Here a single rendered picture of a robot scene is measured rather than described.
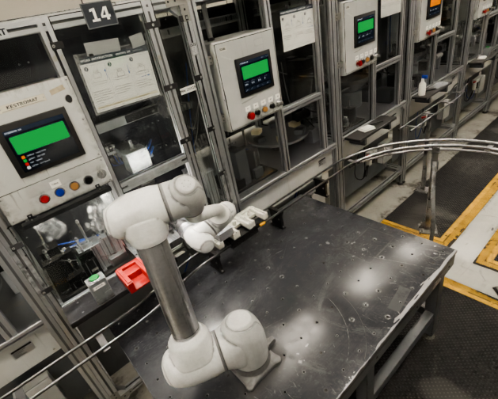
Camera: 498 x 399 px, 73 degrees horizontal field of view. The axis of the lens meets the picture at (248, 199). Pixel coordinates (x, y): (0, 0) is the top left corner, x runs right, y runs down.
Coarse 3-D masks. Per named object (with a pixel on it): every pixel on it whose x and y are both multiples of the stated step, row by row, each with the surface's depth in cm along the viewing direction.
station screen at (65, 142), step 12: (48, 120) 126; (60, 120) 129; (12, 132) 120; (24, 132) 122; (12, 144) 121; (48, 144) 128; (60, 144) 131; (72, 144) 134; (24, 156) 124; (36, 156) 127; (48, 156) 129; (60, 156) 132; (24, 168) 125; (36, 168) 128
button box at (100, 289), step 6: (102, 276) 149; (90, 282) 146; (96, 282) 146; (102, 282) 148; (90, 288) 145; (96, 288) 147; (102, 288) 149; (108, 288) 151; (96, 294) 148; (102, 294) 150; (108, 294) 152; (114, 294) 154; (96, 300) 149; (102, 300) 151
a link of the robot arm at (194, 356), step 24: (144, 192) 103; (120, 216) 100; (144, 216) 102; (168, 216) 105; (144, 240) 104; (144, 264) 110; (168, 264) 110; (168, 288) 111; (168, 312) 114; (192, 312) 119; (192, 336) 118; (168, 360) 120; (192, 360) 117; (216, 360) 120; (192, 384) 120
